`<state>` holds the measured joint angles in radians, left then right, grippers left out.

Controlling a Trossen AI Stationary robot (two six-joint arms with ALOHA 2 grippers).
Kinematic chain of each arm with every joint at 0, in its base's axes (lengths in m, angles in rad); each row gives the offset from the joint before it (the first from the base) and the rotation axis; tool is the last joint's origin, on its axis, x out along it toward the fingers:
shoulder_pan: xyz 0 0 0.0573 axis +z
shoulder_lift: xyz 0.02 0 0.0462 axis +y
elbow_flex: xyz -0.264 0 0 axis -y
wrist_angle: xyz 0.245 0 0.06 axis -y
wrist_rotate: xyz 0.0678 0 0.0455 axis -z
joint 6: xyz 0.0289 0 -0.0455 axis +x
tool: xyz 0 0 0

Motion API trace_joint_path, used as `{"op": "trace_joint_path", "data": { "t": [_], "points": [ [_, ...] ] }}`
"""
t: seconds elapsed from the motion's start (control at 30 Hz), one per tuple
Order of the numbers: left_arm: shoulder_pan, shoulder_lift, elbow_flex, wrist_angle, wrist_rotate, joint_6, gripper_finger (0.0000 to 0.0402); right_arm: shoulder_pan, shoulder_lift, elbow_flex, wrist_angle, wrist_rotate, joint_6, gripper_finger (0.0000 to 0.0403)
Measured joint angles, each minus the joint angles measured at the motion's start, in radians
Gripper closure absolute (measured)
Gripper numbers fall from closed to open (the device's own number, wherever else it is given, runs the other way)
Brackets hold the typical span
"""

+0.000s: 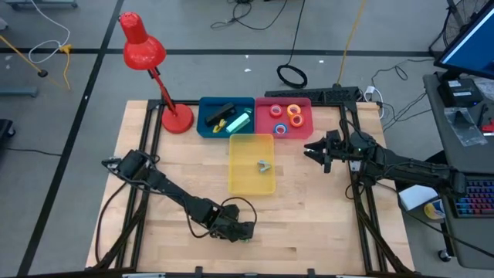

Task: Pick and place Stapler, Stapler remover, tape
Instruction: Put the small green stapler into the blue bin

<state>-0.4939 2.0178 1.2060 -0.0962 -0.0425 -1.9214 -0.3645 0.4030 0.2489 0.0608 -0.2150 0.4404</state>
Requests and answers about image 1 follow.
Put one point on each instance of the black floor fan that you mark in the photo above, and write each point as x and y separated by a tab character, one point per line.
455	27

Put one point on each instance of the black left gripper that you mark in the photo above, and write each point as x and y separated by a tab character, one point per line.
231	228

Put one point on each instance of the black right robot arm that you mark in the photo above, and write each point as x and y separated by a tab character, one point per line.
417	171

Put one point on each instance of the grey stand foot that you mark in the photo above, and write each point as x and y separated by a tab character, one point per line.
17	91
38	4

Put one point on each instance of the blue plastic tray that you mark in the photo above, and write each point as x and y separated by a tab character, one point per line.
204	130

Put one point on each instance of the pink plastic tray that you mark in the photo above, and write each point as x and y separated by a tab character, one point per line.
264	128

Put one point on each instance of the yellow rod with black foot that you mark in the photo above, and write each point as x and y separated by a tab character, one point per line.
42	73

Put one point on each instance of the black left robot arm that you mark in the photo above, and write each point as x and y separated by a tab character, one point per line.
170	189

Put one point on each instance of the yellow plastic tray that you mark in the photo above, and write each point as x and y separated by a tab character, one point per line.
243	177

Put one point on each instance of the backlit keyboard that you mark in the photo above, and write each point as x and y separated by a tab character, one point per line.
478	201

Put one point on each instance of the white power adapter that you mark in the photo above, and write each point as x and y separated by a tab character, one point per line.
369	90

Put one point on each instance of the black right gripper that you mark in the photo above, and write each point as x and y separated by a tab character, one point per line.
343	150

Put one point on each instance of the red tool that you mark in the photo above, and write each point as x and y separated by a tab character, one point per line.
489	127

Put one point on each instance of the orange tape roll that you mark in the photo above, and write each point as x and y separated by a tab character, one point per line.
302	121

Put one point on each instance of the white box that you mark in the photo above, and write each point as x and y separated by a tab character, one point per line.
417	197

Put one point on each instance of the blue tape roll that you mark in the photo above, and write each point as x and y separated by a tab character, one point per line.
275	129

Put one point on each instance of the black aluminium table frame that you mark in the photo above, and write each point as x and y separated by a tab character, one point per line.
189	102

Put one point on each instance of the silver mounting bracket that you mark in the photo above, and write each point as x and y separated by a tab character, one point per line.
354	167
110	159

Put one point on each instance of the red desk lamp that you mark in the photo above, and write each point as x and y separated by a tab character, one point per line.
143	50

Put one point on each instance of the mint green stapler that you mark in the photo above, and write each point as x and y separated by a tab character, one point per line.
238	123

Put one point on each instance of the black mini computer box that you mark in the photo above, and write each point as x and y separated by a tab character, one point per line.
459	96

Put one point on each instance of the grey cart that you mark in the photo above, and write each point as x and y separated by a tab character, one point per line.
474	239

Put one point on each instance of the red tape roll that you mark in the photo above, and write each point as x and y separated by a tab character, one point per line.
271	111

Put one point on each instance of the computer monitor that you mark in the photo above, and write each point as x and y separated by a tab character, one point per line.
471	46

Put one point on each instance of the clear plastic bag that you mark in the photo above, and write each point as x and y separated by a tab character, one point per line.
463	127

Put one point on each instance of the black perforated bar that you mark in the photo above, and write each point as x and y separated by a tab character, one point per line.
308	94

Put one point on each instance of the black stapler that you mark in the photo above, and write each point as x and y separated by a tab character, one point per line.
220	114

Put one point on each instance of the black floor object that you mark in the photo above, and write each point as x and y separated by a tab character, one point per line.
4	129

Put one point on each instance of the grey desk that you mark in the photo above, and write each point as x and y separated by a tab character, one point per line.
440	131

